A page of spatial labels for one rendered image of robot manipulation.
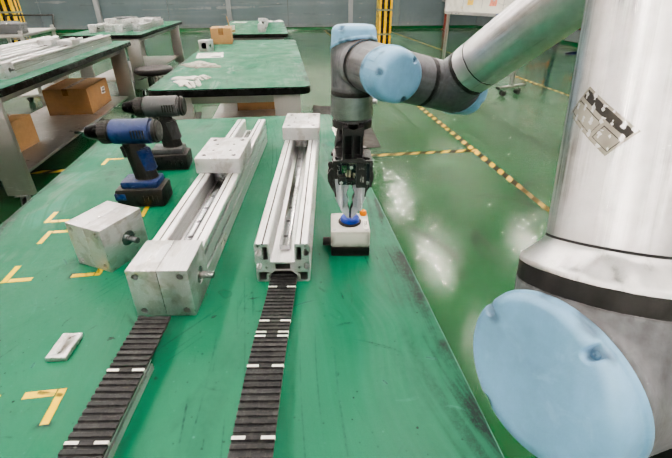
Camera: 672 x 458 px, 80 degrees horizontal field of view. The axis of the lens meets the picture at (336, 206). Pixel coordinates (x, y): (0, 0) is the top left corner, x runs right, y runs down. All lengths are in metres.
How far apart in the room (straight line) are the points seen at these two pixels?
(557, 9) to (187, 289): 0.64
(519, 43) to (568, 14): 0.06
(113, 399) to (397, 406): 0.37
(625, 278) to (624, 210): 0.04
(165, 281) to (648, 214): 0.63
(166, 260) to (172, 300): 0.07
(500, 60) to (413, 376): 0.45
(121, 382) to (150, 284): 0.16
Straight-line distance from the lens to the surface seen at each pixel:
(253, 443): 0.54
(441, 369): 0.66
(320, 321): 0.70
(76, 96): 4.59
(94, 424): 0.62
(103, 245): 0.88
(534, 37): 0.58
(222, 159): 1.04
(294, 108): 2.54
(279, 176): 1.01
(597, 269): 0.30
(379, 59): 0.58
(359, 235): 0.82
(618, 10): 0.33
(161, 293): 0.74
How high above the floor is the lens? 1.27
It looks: 28 degrees down
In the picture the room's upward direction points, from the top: straight up
